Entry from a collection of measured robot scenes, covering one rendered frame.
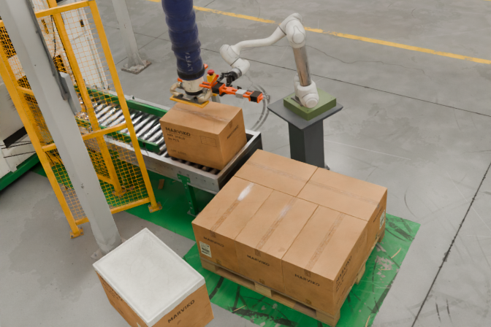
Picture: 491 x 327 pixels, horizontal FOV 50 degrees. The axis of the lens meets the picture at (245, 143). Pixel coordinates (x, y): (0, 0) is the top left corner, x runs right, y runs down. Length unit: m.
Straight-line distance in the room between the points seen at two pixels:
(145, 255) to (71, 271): 1.63
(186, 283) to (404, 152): 3.04
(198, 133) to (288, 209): 0.98
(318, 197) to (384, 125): 1.87
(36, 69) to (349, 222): 2.42
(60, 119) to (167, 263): 1.33
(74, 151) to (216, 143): 1.11
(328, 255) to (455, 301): 1.07
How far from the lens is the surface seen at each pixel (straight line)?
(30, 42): 3.68
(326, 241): 3.89
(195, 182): 4.60
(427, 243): 4.67
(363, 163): 5.35
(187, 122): 4.47
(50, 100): 3.85
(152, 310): 3.10
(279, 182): 4.35
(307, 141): 4.89
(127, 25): 7.28
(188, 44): 4.10
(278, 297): 4.25
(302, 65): 4.31
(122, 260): 3.39
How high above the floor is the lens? 3.47
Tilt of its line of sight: 38 degrees down
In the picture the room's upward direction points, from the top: 8 degrees counter-clockwise
